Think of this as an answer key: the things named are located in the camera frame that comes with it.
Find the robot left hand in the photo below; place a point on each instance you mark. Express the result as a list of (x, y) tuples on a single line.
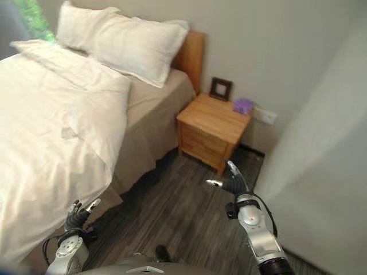
[(75, 217)]

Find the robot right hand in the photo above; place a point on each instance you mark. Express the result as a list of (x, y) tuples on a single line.
[(235, 181)]

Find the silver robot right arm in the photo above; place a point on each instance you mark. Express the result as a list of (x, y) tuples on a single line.
[(258, 226)]

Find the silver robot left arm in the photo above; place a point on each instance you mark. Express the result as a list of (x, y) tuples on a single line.
[(68, 250)]

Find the beige bed mattress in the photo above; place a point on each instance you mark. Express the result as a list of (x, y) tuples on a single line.
[(149, 114)]

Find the wooden nightstand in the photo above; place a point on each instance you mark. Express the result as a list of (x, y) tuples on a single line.
[(213, 129)]

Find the purple tissue box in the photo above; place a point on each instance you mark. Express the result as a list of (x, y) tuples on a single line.
[(243, 106)]

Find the dark robot foot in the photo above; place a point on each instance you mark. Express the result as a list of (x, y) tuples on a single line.
[(161, 252)]

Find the white duvet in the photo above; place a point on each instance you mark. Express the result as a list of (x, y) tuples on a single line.
[(54, 120)]

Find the wooden headboard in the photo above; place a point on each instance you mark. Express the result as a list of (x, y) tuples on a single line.
[(190, 60)]

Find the large white pillow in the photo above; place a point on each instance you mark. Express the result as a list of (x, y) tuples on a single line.
[(134, 48)]

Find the window with green view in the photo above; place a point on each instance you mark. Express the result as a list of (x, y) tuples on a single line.
[(38, 20)]

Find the white wall socket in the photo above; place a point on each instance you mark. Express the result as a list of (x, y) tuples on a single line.
[(266, 114)]

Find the dark picture frame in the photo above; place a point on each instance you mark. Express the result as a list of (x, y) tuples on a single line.
[(220, 88)]

